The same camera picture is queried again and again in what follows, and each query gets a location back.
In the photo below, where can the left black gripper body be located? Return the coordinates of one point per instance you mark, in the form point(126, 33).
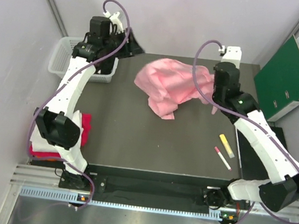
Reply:
point(115, 40)

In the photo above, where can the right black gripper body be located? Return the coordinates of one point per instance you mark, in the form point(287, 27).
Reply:
point(216, 95)

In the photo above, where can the pink t shirt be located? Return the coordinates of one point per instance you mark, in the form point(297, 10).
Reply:
point(168, 83)

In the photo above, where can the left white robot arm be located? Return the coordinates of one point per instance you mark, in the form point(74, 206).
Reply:
point(65, 99)

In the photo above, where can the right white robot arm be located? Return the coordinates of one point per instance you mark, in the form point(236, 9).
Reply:
point(281, 188)

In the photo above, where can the white plastic basket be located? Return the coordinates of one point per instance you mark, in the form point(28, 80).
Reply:
point(59, 62)

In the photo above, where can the pink white marker pen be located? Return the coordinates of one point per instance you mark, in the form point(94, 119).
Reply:
point(222, 158)

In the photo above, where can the yellow highlighter pen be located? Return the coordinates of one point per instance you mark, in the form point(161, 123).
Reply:
point(226, 145)

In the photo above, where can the red folded t shirt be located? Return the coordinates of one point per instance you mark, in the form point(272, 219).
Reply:
point(40, 148)

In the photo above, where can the white folded t shirt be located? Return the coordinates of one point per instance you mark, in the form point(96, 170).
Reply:
point(54, 132)

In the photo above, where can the orange folded t shirt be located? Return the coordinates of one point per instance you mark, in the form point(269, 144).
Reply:
point(46, 159)

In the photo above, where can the green ring binder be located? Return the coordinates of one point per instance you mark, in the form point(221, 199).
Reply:
point(277, 83)

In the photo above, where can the aluminium frame rail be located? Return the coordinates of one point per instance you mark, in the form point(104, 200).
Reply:
point(45, 177)

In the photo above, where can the grey slotted cable duct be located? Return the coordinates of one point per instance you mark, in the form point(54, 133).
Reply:
point(71, 197)

